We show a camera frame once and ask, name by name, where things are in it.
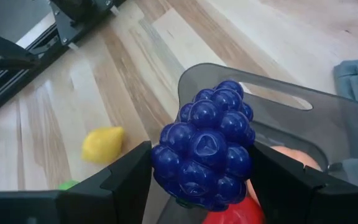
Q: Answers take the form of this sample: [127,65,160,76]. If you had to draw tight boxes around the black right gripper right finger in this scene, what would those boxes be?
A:
[249,141,358,224]

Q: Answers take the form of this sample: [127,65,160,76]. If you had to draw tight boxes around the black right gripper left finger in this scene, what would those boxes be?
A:
[57,141,152,224]

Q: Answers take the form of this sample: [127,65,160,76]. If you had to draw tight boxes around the toy peach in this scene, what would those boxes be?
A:
[246,145,323,207]

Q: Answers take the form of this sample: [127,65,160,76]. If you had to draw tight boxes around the green toy cabbage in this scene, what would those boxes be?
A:
[57,179,80,192]

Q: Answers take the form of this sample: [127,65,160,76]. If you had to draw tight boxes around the yellow toy lemon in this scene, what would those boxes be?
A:
[81,126,126,165]

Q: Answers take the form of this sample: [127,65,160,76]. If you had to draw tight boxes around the red toy tomato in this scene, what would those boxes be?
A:
[201,195,266,224]

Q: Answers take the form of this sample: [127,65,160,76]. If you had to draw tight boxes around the purple toy grapes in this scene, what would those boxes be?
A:
[150,79,257,213]

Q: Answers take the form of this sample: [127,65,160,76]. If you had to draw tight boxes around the grey translucent plastic bin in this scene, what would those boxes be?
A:
[157,62,358,224]

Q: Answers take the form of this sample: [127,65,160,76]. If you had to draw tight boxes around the black table edge frame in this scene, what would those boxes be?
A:
[0,0,127,124]

